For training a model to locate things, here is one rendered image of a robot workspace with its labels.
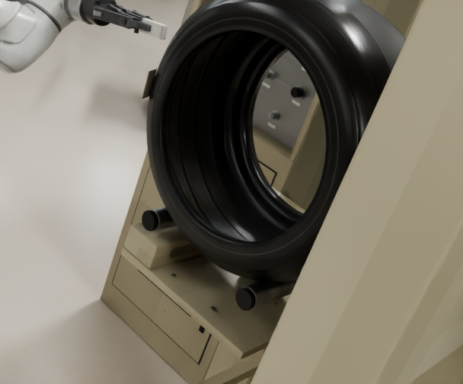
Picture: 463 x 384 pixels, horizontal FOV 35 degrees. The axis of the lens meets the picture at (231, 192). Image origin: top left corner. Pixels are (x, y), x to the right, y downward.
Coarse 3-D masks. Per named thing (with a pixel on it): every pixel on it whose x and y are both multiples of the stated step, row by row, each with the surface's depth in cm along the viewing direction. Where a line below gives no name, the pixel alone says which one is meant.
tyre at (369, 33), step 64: (256, 0) 127; (320, 0) 124; (192, 64) 153; (256, 64) 160; (320, 64) 119; (384, 64) 121; (192, 128) 161; (192, 192) 157; (256, 192) 164; (320, 192) 121; (256, 256) 132
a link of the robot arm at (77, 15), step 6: (66, 0) 168; (72, 0) 167; (78, 0) 166; (84, 0) 167; (66, 6) 169; (72, 6) 167; (78, 6) 166; (66, 12) 171; (72, 12) 168; (78, 12) 167; (72, 18) 172; (78, 18) 169; (84, 18) 169
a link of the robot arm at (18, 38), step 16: (0, 0) 165; (0, 16) 164; (16, 16) 165; (32, 16) 167; (0, 32) 165; (16, 32) 165; (32, 32) 167; (48, 32) 170; (0, 48) 166; (16, 48) 166; (32, 48) 168; (48, 48) 174; (0, 64) 167; (16, 64) 168; (32, 64) 173
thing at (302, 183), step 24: (384, 0) 150; (408, 0) 147; (408, 24) 148; (312, 120) 165; (312, 144) 166; (312, 168) 167; (288, 192) 172; (312, 192) 168; (216, 360) 194; (240, 360) 188
